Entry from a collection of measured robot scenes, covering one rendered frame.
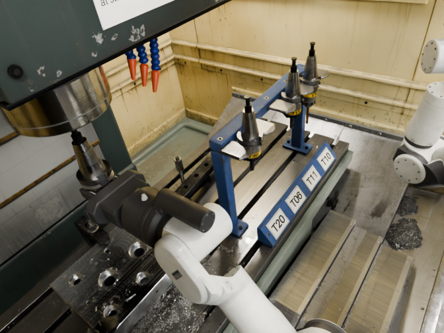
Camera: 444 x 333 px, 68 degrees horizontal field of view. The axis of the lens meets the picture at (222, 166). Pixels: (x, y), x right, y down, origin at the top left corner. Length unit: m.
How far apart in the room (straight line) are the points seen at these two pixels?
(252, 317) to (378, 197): 0.93
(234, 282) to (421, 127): 0.56
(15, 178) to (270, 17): 1.08
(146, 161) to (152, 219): 1.34
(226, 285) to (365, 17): 1.05
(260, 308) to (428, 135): 0.56
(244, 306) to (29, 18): 0.42
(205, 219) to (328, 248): 0.75
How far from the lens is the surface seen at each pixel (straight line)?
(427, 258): 1.33
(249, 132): 0.77
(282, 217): 0.98
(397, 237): 1.36
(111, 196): 0.61
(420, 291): 1.25
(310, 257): 1.13
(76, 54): 0.34
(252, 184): 1.13
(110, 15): 0.36
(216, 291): 0.48
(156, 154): 1.88
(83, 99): 0.50
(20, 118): 0.52
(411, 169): 0.88
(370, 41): 1.33
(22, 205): 1.15
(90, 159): 0.62
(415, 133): 0.87
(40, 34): 0.33
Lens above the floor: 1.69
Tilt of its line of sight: 41 degrees down
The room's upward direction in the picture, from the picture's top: 8 degrees counter-clockwise
